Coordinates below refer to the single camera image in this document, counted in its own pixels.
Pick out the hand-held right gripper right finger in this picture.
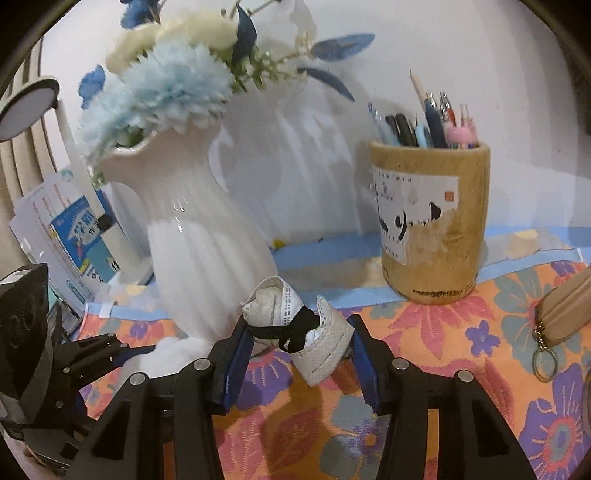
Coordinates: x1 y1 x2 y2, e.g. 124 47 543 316
347 315 539 480

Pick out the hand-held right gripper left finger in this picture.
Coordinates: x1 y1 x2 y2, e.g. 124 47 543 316
81 318 254 480

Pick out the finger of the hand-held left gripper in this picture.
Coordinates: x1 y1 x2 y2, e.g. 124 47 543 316
46 369 125 446
51 332 158 384

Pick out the floral tablecloth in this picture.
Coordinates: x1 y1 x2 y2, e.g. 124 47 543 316
69 258 591 480

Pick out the white paper booklet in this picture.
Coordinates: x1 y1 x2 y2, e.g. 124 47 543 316
9 168 100 296

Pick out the white ribbed ceramic vase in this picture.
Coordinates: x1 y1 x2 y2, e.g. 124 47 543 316
95 124 278 340

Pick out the bamboo pen holder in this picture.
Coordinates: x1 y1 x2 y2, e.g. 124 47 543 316
369 140 491 305

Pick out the beige slatted panel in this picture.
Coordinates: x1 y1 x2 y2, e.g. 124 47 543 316
0 46 70 204

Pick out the beige coin purse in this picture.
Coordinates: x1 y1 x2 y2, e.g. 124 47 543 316
534 265 591 344

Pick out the white desk lamp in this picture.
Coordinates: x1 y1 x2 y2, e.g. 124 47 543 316
0 78 155 284

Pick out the bunch of pens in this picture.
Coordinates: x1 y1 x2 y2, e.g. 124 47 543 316
367 69 480 149

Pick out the artificial flower bouquet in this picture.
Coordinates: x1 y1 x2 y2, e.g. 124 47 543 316
76 0 377 160

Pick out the metal key ring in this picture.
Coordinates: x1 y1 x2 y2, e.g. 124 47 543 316
531 323 561 383

